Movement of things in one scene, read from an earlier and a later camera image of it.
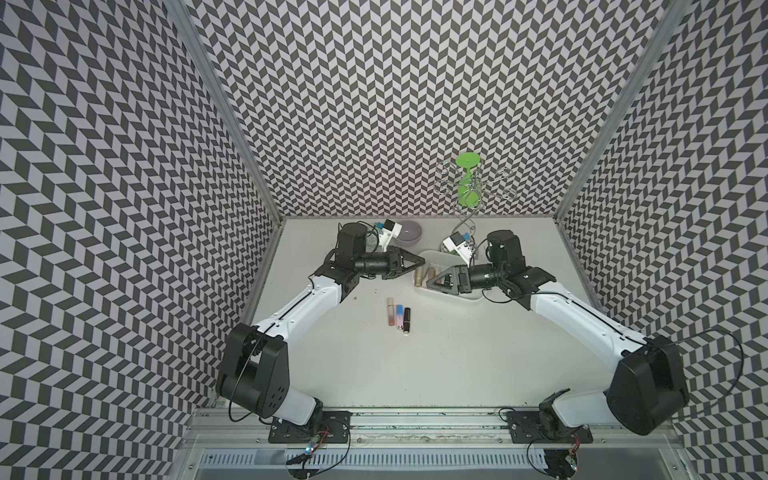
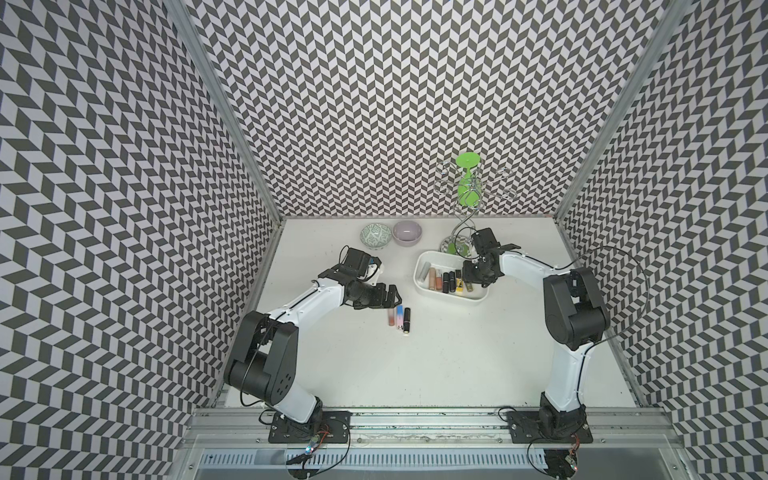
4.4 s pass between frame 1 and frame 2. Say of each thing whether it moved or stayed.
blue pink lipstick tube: stayed
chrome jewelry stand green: stayed
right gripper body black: moved
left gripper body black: moved
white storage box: stayed
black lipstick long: stayed
